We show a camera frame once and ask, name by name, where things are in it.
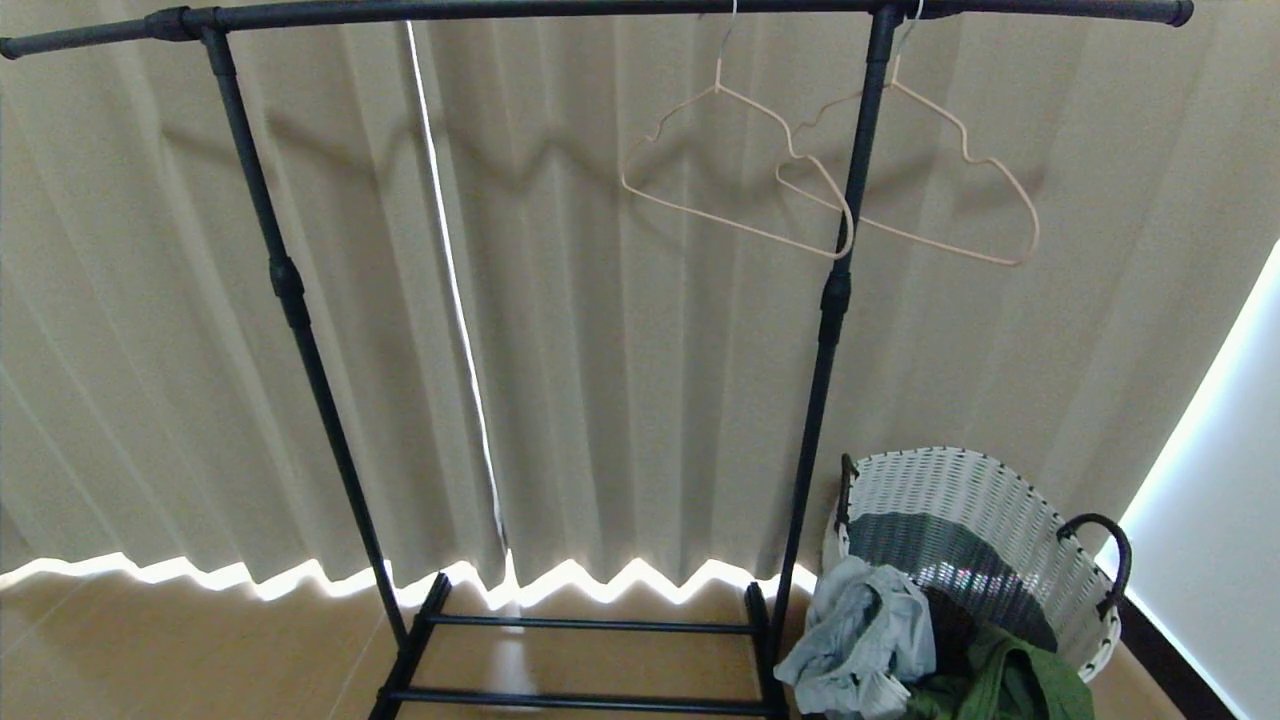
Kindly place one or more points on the pink clothes hanger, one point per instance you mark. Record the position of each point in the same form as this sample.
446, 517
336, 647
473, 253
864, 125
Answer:
893, 72
718, 72

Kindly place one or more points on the green printed shirt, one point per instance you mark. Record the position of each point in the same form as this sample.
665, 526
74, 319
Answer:
1040, 690

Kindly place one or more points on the white laundry basket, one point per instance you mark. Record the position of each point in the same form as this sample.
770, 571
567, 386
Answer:
950, 490

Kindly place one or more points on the black clothes rack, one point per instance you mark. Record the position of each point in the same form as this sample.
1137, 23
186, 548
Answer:
290, 290

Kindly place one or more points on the pale grey garment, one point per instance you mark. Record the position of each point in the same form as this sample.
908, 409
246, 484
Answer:
860, 640

